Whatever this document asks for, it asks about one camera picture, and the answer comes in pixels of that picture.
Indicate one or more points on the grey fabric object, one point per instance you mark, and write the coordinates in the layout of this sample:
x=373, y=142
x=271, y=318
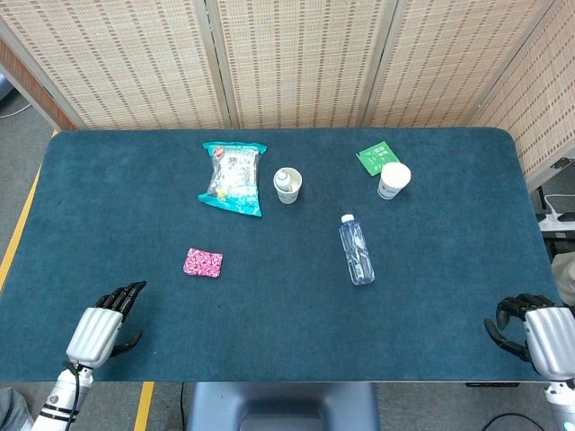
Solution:
x=11, y=413

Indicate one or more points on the green paper packet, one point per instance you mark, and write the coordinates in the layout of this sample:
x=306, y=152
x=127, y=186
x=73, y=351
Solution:
x=373, y=157

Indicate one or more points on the white paper cup blue logo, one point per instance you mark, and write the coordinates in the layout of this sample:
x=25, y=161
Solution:
x=393, y=177

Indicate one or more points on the pink patterned pouch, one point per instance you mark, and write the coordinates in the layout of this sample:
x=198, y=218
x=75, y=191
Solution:
x=203, y=262

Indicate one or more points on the metal screen hinge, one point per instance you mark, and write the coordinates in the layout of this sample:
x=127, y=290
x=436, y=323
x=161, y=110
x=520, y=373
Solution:
x=560, y=164

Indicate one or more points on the black table control panel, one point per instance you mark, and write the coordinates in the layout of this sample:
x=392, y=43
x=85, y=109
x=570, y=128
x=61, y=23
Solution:
x=489, y=384

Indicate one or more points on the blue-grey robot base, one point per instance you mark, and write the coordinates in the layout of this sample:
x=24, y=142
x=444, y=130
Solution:
x=283, y=404

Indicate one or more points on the white power strip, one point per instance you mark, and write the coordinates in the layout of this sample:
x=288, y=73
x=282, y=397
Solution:
x=557, y=221

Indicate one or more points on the beige fabric object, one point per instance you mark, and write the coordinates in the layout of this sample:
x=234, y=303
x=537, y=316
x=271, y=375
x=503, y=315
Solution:
x=566, y=274

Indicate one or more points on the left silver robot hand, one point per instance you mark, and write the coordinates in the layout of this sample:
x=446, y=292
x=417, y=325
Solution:
x=96, y=334

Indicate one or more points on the clear plastic water bottle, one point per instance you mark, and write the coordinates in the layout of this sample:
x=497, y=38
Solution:
x=357, y=251

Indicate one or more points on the small white drink bottle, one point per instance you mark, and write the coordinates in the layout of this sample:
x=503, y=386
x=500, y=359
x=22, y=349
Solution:
x=283, y=178

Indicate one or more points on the paper cup with leaf print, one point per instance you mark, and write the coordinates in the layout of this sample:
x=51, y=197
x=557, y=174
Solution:
x=287, y=196

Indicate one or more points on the beige woven screen panel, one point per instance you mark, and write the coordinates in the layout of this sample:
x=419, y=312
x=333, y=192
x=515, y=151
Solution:
x=112, y=58
x=548, y=103
x=449, y=58
x=296, y=58

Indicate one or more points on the black box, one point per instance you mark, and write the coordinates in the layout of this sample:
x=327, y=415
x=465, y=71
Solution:
x=561, y=249

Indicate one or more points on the teal snack bag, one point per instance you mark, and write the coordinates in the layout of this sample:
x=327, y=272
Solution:
x=233, y=179

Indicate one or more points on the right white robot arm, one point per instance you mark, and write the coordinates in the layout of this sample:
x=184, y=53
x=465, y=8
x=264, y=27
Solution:
x=561, y=404

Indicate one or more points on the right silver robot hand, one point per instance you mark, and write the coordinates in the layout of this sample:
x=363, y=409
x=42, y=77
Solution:
x=552, y=341

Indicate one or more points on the reddish woven screen panel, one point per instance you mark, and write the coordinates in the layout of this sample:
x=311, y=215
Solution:
x=22, y=74

